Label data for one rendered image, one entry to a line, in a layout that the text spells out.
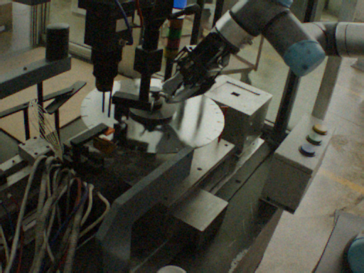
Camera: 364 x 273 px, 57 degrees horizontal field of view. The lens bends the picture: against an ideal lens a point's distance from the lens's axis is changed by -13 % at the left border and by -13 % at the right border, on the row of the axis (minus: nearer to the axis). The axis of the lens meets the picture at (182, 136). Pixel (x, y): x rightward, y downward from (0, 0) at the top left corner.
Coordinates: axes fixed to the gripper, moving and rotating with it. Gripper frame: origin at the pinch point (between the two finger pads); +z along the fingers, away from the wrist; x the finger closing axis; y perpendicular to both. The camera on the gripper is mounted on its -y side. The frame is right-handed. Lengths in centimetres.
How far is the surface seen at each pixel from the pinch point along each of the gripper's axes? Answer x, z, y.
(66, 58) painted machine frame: -22.1, 9.0, 11.7
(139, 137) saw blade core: 4.4, 4.5, 11.8
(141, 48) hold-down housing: -7.2, -9.3, 13.6
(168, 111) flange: 1.8, 2.2, 0.9
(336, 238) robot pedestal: 52, -5, -15
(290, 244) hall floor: 71, 53, -97
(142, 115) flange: -0.1, 4.7, 6.2
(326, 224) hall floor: 80, 41, -125
